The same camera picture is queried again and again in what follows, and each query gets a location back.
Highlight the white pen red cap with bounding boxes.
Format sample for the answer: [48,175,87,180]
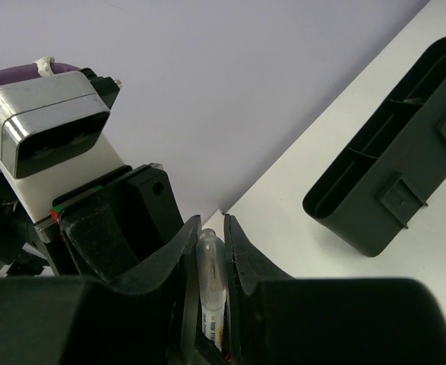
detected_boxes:
[195,229,227,351]

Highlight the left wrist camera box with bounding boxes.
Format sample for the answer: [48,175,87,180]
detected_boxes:
[0,69,124,224]

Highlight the black stationery container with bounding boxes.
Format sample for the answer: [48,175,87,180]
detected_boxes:
[302,37,446,257]

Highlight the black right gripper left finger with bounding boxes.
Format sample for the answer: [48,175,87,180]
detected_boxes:
[0,216,201,364]

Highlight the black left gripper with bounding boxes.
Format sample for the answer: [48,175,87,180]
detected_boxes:
[0,153,139,282]

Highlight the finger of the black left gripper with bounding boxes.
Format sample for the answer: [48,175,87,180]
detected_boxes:
[104,164,184,261]

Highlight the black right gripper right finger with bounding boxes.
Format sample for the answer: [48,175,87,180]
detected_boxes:
[223,215,446,364]

